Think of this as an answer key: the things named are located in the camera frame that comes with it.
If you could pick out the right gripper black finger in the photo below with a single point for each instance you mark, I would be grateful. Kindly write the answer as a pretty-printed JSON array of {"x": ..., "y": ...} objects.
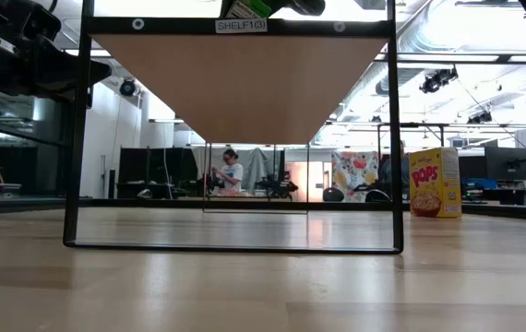
[{"x": 302, "y": 7}]

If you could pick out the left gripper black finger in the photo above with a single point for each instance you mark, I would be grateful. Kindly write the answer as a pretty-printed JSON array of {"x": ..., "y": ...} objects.
[{"x": 69, "y": 74}]

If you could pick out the green Apple Jacks cereal box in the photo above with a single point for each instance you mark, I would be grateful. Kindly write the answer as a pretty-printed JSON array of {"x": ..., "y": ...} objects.
[{"x": 258, "y": 7}]

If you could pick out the yellow Corn Pops cereal box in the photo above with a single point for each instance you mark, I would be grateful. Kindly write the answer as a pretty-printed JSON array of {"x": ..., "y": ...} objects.
[{"x": 429, "y": 184}]

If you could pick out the black background robot arm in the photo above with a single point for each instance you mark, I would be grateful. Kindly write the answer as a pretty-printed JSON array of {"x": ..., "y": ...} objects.
[
  {"x": 278, "y": 185},
  {"x": 208, "y": 183}
]

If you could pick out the long ceiling light panel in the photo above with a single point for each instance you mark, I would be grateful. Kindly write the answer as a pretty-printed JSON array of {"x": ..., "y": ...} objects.
[
  {"x": 101, "y": 53},
  {"x": 452, "y": 58}
]

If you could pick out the black partition panel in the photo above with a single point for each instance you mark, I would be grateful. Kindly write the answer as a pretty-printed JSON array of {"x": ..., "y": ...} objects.
[{"x": 175, "y": 166}]

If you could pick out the black ceiling track light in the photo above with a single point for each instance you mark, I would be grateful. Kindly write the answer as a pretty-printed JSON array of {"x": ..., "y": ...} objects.
[
  {"x": 480, "y": 117},
  {"x": 431, "y": 83}
]

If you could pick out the grey hanging sheet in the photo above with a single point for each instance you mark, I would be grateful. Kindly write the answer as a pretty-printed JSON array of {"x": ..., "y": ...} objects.
[{"x": 256, "y": 166}]

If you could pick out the floral patterned cloth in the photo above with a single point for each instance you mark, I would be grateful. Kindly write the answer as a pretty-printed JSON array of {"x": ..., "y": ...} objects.
[{"x": 353, "y": 173}]

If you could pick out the person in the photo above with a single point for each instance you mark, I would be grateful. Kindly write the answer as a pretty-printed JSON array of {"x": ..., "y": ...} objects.
[
  {"x": 234, "y": 174},
  {"x": 386, "y": 173}
]

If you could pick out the black round ball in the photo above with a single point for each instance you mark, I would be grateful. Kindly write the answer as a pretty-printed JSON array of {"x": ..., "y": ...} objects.
[{"x": 333, "y": 195}]

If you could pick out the blue storage bin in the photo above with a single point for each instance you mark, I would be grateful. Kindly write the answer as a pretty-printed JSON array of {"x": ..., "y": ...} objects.
[{"x": 480, "y": 183}]

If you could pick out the black computer monitor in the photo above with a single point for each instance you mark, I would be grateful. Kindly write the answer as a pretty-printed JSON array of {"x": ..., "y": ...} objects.
[{"x": 507, "y": 163}]

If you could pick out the black office desk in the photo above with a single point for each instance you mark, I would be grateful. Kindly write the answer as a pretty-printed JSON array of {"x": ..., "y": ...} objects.
[{"x": 512, "y": 196}]

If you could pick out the round black wall camera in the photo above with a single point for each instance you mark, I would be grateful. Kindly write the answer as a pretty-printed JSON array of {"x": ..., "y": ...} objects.
[{"x": 127, "y": 87}]

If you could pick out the wooden shelf with black frame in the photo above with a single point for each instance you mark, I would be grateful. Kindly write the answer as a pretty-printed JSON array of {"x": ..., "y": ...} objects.
[{"x": 244, "y": 87}]

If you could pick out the silver ventilation duct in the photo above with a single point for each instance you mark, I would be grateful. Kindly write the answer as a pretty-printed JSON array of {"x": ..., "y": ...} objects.
[{"x": 410, "y": 74}]

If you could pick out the black aluminium table frame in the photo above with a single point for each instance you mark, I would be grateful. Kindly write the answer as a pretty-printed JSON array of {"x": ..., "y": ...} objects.
[{"x": 106, "y": 203}]

